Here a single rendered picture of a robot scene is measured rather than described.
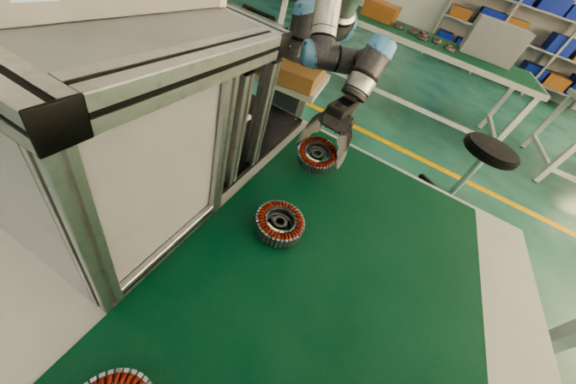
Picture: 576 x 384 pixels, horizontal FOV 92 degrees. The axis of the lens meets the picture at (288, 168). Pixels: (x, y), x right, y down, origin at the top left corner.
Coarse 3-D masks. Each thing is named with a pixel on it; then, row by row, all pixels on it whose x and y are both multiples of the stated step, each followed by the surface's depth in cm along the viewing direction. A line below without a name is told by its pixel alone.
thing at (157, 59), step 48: (0, 48) 25; (48, 48) 27; (96, 48) 29; (144, 48) 32; (192, 48) 35; (240, 48) 40; (288, 48) 54; (0, 96) 20; (48, 96) 22; (96, 96) 24; (144, 96) 29; (48, 144) 23
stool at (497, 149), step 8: (472, 136) 179; (480, 136) 182; (488, 136) 186; (464, 144) 181; (472, 144) 173; (480, 144) 173; (488, 144) 176; (496, 144) 180; (504, 144) 183; (472, 152) 172; (480, 152) 168; (488, 152) 168; (496, 152) 171; (504, 152) 174; (512, 152) 177; (480, 160) 182; (488, 160) 166; (496, 160) 165; (504, 160) 165; (512, 160) 167; (472, 168) 187; (496, 168) 168; (504, 168) 166; (512, 168) 167; (424, 176) 222; (464, 176) 193; (432, 184) 216; (456, 184) 198; (448, 192) 204
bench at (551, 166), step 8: (568, 96) 295; (568, 104) 295; (552, 112) 308; (560, 112) 302; (544, 120) 314; (552, 120) 308; (544, 128) 315; (528, 136) 329; (536, 136) 318; (520, 144) 336; (528, 144) 330; (536, 144) 306; (544, 152) 289; (568, 152) 252; (544, 160) 277; (552, 160) 265; (560, 160) 258; (544, 168) 270; (552, 168) 264; (536, 176) 276; (544, 176) 270; (568, 176) 262
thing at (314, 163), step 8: (312, 136) 79; (304, 144) 77; (312, 144) 78; (320, 144) 78; (328, 144) 78; (304, 152) 75; (312, 152) 76; (320, 152) 77; (328, 152) 76; (336, 152) 76; (304, 160) 74; (312, 160) 74; (320, 160) 76; (328, 160) 74; (304, 168) 76; (312, 168) 73; (320, 168) 73; (328, 168) 74
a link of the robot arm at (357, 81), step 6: (354, 72) 72; (360, 72) 71; (348, 78) 74; (354, 78) 72; (360, 78) 71; (366, 78) 71; (348, 84) 73; (354, 84) 72; (360, 84) 71; (366, 84) 71; (372, 84) 72; (360, 90) 72; (366, 90) 72; (372, 90) 74; (366, 96) 74
